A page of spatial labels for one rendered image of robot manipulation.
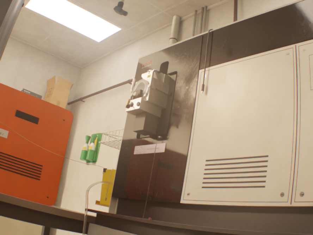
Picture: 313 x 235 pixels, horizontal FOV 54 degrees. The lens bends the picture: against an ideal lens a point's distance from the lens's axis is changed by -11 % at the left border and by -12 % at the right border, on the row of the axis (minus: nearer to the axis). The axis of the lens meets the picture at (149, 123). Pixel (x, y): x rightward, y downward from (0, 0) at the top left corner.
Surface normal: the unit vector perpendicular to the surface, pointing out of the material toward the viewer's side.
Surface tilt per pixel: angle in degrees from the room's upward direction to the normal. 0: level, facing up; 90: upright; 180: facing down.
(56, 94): 90
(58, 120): 90
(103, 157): 90
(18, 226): 90
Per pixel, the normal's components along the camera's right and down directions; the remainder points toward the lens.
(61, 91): 0.64, -0.11
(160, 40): -0.75, -0.31
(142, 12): -0.17, 0.94
